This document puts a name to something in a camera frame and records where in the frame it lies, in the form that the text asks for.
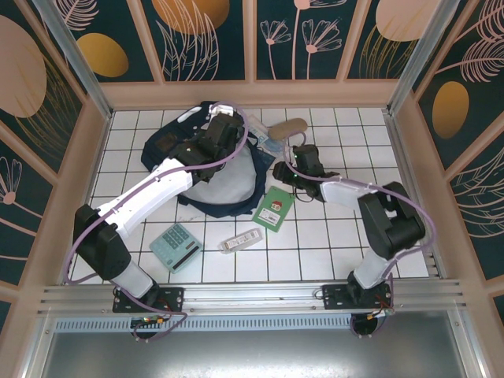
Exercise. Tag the green notebook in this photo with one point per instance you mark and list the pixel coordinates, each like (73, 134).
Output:
(273, 210)

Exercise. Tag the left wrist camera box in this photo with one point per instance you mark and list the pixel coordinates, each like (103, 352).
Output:
(223, 112)

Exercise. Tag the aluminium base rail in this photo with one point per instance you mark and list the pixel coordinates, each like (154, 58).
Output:
(256, 295)

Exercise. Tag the tan pencil case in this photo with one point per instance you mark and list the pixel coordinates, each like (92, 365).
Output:
(287, 128)

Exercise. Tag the navy blue backpack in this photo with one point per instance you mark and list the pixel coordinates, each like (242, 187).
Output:
(232, 185)

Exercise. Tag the teal calculator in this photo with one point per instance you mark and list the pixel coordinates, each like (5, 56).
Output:
(175, 248)

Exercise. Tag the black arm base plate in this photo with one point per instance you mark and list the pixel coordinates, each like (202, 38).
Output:
(173, 295)
(334, 297)

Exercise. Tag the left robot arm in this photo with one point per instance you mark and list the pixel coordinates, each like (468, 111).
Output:
(157, 189)

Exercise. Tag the clear pen pack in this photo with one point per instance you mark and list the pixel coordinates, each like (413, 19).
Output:
(264, 138)

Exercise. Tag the aluminium side rail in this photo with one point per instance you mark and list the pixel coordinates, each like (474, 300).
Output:
(399, 151)

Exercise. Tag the aluminium frame post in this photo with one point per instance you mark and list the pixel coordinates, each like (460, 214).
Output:
(78, 67)
(417, 59)

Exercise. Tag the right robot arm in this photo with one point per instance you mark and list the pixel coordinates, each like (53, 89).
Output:
(393, 224)

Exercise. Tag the small circuit board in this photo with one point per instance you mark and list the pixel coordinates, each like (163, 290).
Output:
(151, 321)
(380, 313)

